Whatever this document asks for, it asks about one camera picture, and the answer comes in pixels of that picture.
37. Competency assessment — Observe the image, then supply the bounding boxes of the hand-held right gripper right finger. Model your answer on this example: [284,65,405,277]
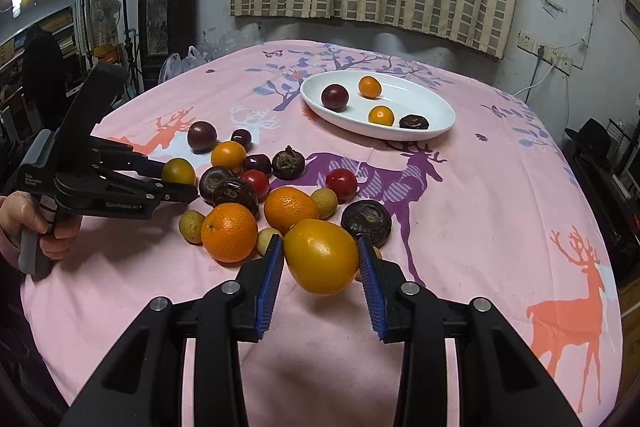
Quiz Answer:
[356,234,583,427]

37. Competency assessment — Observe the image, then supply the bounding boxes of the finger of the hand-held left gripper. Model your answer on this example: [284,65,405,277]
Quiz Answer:
[101,173,200,208]
[90,137,168,180]

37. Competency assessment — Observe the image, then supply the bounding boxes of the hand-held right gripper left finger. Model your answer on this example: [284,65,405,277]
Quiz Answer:
[60,234,286,427]

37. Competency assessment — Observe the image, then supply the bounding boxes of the olive yellow kumquat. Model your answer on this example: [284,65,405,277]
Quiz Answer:
[161,158,197,186]

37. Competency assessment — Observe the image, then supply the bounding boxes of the tan longan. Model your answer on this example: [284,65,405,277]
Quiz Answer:
[256,227,283,257]
[355,246,384,283]
[310,188,337,219]
[179,210,207,244]

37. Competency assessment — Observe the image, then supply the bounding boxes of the large yellow orange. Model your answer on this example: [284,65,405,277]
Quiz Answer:
[283,219,361,296]

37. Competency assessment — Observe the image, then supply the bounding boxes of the dark purple plum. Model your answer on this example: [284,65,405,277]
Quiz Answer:
[187,121,218,154]
[321,84,349,112]

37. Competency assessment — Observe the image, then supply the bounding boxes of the round orange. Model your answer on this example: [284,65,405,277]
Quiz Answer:
[201,203,259,264]
[263,187,321,235]

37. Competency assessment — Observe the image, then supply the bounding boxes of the red cherry tomato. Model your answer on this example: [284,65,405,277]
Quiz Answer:
[240,169,271,200]
[326,168,358,202]

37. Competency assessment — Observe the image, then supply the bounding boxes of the white oval plate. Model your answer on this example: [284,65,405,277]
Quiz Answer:
[300,69,457,141]

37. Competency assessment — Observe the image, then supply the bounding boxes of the person's left forearm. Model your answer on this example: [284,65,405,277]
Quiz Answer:
[0,229,22,278]

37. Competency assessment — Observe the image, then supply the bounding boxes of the person's left hand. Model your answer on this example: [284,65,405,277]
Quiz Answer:
[0,190,84,261]

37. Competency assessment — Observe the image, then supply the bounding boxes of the white plastic bag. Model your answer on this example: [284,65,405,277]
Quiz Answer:
[159,46,206,82]

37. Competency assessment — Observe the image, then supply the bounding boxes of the pink deer print tablecloth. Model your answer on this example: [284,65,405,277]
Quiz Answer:
[20,39,623,427]

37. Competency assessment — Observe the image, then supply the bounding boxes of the clear plastic bags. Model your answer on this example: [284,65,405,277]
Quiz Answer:
[197,27,266,58]

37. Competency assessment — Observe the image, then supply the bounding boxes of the white standing fan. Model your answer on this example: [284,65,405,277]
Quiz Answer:
[92,0,123,58]

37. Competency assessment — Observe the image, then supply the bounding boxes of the black hat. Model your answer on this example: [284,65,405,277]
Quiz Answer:
[565,118,613,158]

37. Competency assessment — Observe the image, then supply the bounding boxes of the white power cable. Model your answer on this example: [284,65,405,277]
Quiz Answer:
[516,57,557,98]

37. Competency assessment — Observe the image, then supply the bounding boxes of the white wall socket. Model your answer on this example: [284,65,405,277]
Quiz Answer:
[517,30,539,56]

